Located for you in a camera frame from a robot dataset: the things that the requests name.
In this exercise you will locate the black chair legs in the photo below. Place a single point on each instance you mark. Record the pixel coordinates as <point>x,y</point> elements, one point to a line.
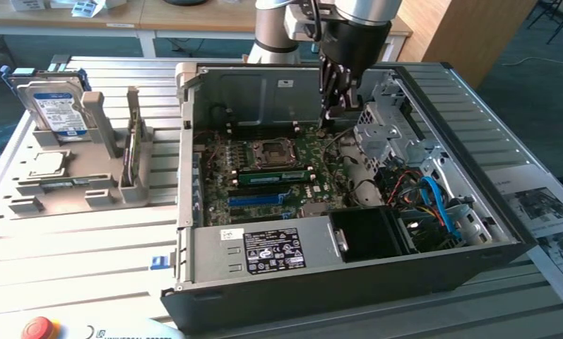
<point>562,17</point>

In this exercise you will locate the silver CPU chip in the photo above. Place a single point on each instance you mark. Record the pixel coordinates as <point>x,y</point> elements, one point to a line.
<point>48,164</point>

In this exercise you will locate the wooden desk with white frame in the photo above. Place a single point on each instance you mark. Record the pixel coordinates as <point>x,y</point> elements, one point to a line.
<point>120,17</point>

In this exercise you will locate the hard disk in blue caddy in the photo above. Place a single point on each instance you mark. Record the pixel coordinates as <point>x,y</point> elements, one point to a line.
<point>40,75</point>

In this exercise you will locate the green flat RAM stick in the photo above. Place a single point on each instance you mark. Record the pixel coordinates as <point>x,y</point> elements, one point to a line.
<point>66,182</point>

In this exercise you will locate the grey parts rack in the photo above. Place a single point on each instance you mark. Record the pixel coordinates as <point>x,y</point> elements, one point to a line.
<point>102,169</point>

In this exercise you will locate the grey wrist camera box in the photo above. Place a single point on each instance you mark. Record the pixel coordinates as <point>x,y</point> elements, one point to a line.
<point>296,23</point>

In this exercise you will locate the white cardboard box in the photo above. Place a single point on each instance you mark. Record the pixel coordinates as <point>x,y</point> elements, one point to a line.
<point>28,4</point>

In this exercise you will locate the blue plastic clip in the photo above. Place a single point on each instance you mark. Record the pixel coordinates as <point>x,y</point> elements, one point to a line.
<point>159,263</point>

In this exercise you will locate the silver metal disk bay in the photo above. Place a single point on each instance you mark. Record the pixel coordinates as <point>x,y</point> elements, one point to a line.
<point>384,137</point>

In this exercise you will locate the black open PC case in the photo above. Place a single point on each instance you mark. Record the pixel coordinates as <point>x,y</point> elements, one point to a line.
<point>310,303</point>

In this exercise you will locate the blue expansion slot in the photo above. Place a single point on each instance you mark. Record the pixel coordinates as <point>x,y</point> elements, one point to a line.
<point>255,200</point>

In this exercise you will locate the green motherboard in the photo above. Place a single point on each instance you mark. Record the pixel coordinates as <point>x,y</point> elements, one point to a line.
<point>310,155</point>

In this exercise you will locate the teach pendant with red button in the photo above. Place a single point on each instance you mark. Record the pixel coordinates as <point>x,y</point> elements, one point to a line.
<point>87,330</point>

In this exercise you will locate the printed paper sheet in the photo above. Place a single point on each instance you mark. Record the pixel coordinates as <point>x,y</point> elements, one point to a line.
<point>540,226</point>

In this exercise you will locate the hard disk with blue label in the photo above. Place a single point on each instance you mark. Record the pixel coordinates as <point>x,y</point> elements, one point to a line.
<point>56,113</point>

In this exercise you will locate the green upright circuit card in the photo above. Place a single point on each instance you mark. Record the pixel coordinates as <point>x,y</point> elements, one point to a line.
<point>132,148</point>

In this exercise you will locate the grey power supply unit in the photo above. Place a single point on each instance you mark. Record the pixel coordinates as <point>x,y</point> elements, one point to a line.
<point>262,247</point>

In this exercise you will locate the wooden cabinet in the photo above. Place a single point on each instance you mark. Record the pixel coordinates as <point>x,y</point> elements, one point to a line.
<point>470,35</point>

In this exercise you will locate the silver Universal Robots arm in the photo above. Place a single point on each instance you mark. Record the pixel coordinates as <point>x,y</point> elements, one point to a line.
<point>274,24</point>

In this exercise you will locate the sheet of white labels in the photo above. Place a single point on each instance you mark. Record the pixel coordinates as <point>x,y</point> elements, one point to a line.
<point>86,7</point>

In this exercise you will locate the CPU socket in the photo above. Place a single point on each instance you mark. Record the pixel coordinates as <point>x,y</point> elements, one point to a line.
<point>271,152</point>

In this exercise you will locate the green RAM stick with label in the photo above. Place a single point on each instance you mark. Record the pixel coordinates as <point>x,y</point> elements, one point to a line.
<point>274,177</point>

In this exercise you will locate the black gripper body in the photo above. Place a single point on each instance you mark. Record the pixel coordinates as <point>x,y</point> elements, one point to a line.
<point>354,40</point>

